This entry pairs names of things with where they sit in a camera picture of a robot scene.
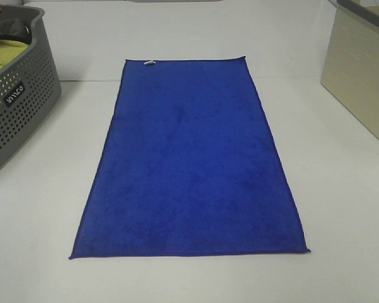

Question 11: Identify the grey perforated plastic basket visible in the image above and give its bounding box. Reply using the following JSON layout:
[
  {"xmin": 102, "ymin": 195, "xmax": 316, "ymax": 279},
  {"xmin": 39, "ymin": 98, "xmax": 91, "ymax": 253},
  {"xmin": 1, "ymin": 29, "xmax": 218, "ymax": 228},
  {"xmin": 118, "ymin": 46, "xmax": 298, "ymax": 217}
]
[{"xmin": 0, "ymin": 4, "xmax": 61, "ymax": 169}]

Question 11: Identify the blue microfiber towel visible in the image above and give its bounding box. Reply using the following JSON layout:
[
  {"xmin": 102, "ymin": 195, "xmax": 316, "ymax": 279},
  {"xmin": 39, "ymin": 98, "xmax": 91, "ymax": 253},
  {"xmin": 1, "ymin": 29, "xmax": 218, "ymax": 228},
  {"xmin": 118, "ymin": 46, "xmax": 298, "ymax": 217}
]
[{"xmin": 71, "ymin": 57, "xmax": 308, "ymax": 259}]

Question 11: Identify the yellow-green towel in basket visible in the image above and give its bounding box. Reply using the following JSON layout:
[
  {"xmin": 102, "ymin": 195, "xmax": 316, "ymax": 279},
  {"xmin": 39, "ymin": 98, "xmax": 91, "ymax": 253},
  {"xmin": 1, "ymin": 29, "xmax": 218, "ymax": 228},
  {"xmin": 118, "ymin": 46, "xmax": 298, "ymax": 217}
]
[{"xmin": 0, "ymin": 40, "xmax": 29, "ymax": 69}]

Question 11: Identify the beige storage box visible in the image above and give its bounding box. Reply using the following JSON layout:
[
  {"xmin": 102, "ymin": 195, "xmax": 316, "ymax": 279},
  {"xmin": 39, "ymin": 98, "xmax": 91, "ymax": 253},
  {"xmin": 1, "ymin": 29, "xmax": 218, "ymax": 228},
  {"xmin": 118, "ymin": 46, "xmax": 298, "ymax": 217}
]
[{"xmin": 321, "ymin": 1, "xmax": 379, "ymax": 140}]

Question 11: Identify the black cloth in basket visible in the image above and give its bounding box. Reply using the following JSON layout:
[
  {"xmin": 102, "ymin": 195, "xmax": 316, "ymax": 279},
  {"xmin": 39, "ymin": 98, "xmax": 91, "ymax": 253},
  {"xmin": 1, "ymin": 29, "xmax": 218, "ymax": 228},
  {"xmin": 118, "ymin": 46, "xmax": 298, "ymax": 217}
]
[{"xmin": 0, "ymin": 19, "xmax": 32, "ymax": 44}]

